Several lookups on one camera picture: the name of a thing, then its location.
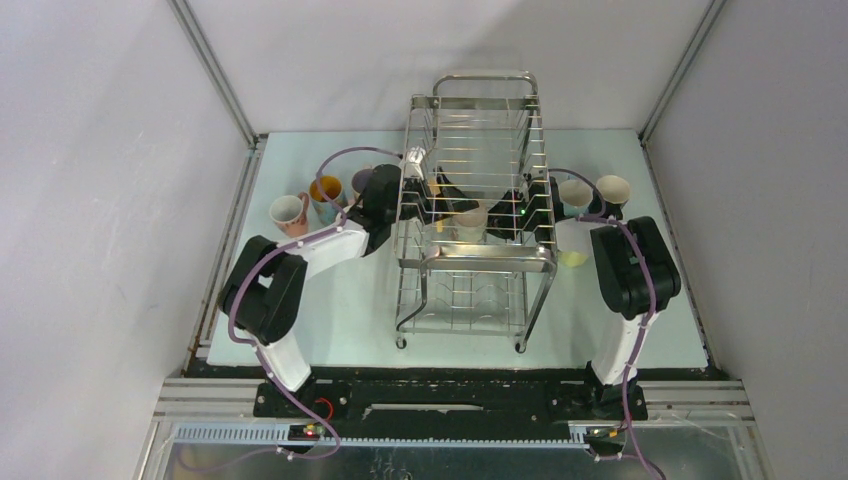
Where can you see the iridescent pale pink mug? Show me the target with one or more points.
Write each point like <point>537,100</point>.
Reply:
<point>360,180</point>

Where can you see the aluminium frame post left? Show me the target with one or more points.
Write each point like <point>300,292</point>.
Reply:
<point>204,50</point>

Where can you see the aluminium frame post right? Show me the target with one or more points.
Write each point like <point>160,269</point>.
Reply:
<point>690,54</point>

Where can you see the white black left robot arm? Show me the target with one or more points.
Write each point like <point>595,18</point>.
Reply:
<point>262,294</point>

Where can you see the light blue faceted mug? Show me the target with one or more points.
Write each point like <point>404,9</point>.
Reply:
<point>575,197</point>

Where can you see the cream seahorse pattern mug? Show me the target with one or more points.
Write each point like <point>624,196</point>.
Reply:
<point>470,226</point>

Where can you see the aluminium frame post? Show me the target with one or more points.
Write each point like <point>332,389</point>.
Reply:
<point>690,54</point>
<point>204,50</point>

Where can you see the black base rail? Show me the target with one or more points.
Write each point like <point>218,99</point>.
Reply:
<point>444,404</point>

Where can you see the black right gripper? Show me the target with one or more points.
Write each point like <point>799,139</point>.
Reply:
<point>498,216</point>

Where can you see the blue butterfly mug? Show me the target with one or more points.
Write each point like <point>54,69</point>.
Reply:
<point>327,193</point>

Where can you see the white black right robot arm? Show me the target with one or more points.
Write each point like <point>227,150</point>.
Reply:
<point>636,275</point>

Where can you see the black mug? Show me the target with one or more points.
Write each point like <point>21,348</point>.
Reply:
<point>613,193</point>

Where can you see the metal wire dish rack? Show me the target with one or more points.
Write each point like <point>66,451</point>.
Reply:
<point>484,129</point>

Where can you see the salmon dotted mug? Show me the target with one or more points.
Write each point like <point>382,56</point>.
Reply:
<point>290,214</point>

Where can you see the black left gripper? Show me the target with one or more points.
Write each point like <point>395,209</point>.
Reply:
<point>450,201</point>

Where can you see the pale yellow faceted mug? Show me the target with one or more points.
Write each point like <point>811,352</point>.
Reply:
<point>574,258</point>

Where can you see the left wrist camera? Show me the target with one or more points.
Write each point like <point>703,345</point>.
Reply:
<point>412,163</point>

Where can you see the orange yellow mug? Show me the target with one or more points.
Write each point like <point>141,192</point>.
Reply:
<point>434,187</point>

